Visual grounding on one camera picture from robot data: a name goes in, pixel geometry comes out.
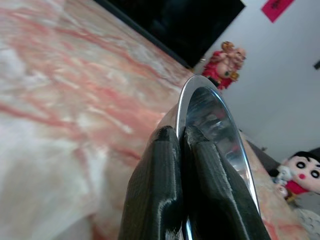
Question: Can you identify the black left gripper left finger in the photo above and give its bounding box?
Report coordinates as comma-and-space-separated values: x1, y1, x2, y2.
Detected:
117, 125, 185, 240

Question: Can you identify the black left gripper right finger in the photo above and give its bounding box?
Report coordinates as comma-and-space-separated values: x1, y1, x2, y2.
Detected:
180, 125, 271, 240

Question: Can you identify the shiny steel bowl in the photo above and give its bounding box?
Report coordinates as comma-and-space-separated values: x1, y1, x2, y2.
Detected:
156, 74, 261, 240

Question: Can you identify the cartoon boy plush doll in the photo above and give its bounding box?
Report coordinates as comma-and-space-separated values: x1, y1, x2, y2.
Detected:
268, 149, 320, 204

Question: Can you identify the white lace cloth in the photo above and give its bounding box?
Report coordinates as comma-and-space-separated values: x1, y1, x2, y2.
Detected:
291, 206, 320, 240

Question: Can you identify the red laughing buddha figurine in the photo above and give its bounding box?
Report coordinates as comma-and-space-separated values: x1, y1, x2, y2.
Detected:
200, 40, 247, 91

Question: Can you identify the black flat television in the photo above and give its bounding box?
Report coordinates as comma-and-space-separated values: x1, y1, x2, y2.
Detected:
93, 0, 247, 70

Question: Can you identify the red paper wall banner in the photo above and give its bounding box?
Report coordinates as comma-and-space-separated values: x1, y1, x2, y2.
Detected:
260, 0, 296, 24

